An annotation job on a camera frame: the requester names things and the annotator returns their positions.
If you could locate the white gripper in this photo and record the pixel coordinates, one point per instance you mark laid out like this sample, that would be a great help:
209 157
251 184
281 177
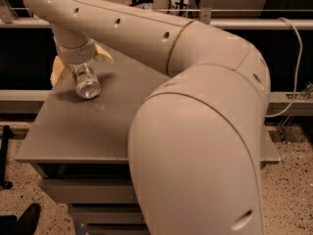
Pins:
77 56

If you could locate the silver green 7up can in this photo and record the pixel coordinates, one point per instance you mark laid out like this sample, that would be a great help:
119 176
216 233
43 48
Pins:
87 85

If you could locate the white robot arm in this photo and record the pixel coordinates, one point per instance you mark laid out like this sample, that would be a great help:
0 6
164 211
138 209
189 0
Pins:
194 145

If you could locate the grey drawer cabinet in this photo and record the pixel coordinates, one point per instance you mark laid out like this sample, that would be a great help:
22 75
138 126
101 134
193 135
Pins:
76 139

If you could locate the black stand left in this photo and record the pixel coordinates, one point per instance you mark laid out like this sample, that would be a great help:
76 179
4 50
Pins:
6 135

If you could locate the top grey drawer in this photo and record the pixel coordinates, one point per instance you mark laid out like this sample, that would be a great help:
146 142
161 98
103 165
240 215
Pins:
89 191

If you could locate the grey drawer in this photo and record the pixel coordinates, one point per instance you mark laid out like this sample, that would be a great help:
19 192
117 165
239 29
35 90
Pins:
107 215
89 191
118 229

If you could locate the middle grey drawer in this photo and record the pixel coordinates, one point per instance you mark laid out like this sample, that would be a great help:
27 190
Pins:
107 215

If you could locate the bottom grey drawer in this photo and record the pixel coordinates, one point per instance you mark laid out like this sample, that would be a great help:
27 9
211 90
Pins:
118 229

